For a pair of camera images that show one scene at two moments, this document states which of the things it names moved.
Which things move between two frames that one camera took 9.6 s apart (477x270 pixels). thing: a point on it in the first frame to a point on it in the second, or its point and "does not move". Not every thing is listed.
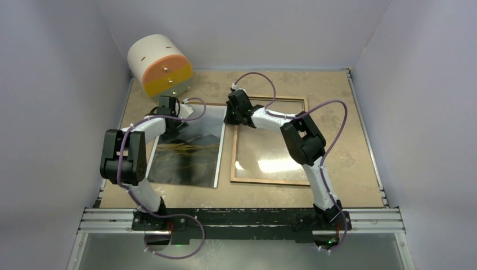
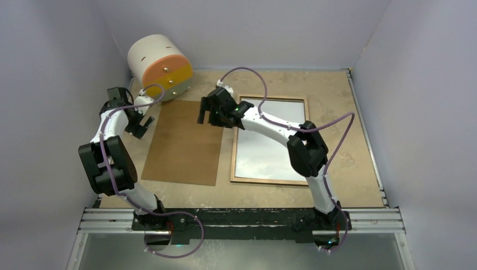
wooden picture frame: [235, 143] does not move
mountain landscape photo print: [193, 156] to [260, 156]
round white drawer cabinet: [159, 66] does not move
